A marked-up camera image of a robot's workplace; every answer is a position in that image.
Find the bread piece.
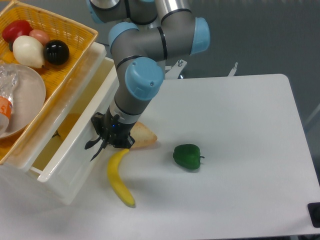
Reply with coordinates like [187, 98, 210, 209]
[130, 121, 158, 149]

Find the orange white package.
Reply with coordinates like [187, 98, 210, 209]
[0, 96, 13, 135]

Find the black device at edge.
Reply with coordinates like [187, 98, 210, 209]
[307, 202, 320, 228]

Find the white drawer cabinet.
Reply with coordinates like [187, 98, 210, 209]
[0, 43, 107, 205]

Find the yellow bell pepper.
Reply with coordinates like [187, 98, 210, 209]
[52, 113, 81, 141]

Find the white table bracket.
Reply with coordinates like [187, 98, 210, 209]
[228, 62, 238, 77]

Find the green bell pepper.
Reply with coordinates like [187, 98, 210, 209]
[172, 143, 204, 170]

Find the black drawer handle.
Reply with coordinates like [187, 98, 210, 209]
[84, 140, 95, 150]

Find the white onion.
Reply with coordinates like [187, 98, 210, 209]
[12, 35, 45, 69]

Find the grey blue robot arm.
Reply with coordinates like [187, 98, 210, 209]
[85, 0, 211, 149]

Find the clear plastic bag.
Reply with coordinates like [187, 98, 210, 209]
[0, 63, 19, 103]

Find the beige plate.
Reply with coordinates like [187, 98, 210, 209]
[0, 64, 46, 139]

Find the pink round fruit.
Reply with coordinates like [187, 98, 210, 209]
[29, 29, 51, 46]

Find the yellow banana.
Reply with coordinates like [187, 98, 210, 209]
[106, 148, 136, 208]

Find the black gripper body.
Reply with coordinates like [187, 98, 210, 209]
[91, 109, 135, 148]

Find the black round fruit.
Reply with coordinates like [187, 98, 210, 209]
[43, 39, 70, 66]

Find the yellow wicker basket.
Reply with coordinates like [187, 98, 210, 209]
[0, 0, 98, 164]

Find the white top drawer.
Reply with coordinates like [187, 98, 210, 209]
[30, 57, 119, 205]

